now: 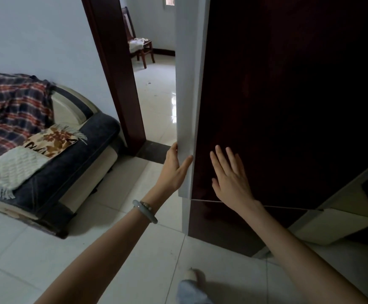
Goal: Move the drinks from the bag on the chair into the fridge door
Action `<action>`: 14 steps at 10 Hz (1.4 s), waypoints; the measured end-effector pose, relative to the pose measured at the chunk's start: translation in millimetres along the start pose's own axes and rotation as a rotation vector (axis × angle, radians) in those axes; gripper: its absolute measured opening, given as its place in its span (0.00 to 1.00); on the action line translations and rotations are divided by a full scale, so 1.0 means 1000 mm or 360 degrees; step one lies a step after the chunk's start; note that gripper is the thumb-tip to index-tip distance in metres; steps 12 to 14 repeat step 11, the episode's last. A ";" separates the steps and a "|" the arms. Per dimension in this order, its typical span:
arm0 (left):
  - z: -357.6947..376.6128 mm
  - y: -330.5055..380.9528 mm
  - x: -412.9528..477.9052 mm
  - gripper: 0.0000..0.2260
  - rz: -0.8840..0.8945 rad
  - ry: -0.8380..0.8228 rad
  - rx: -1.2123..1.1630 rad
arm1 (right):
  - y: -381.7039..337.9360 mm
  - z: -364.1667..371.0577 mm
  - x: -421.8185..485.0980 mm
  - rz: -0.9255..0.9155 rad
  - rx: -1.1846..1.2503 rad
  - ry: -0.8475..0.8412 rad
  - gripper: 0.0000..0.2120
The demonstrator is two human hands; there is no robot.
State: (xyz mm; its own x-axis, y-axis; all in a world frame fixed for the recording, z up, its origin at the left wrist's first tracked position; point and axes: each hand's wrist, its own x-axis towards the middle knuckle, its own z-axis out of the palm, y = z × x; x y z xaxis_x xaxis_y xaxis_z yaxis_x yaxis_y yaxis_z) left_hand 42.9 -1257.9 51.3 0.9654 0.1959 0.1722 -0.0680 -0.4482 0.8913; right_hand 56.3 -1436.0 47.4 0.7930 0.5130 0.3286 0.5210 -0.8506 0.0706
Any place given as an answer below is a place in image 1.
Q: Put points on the person's right hand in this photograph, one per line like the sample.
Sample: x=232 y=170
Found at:
x=233 y=186

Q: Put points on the tall dark brown wardrobe door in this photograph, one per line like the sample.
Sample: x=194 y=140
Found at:
x=282 y=91

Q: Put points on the dark brown door frame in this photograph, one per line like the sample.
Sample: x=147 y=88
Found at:
x=117 y=75

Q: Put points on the pale green jade bangle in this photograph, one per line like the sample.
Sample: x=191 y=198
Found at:
x=146 y=214

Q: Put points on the dark wooden chair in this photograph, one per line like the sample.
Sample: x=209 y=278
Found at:
x=127 y=25

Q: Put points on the window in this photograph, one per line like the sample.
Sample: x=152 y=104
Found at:
x=168 y=0

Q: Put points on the white knitted throw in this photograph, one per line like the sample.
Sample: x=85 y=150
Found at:
x=12 y=167

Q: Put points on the person's right middle finger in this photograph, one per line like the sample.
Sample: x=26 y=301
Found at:
x=224 y=159

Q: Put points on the white cloth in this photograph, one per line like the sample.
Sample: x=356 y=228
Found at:
x=136 y=44

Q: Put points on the person's right forearm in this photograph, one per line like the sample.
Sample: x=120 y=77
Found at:
x=291 y=256

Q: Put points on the short dark brown wardrobe door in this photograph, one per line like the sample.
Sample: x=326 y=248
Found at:
x=228 y=227

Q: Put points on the cream and navy sofa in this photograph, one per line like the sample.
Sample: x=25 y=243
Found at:
x=87 y=145

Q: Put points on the floral fringed cloth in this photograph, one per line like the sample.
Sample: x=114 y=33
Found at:
x=54 y=139

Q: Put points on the person's right little finger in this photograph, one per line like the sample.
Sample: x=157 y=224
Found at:
x=241 y=167

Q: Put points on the person's left forearm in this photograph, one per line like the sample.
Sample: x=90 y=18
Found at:
x=107 y=250

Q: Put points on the person's right thumb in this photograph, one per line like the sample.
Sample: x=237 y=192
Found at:
x=215 y=186

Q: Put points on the person's grey trouser leg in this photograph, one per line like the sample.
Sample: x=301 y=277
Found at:
x=191 y=292

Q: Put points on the plaid blanket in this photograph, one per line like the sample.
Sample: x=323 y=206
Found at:
x=9 y=104

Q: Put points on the cream wardrobe carcass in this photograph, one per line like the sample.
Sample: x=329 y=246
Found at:
x=333 y=224

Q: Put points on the person's white shoe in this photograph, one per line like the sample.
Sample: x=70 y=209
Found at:
x=191 y=275

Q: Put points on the person's left thumb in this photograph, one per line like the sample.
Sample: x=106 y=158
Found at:
x=185 y=166

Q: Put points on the person's left hand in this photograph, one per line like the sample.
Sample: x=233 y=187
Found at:
x=171 y=174

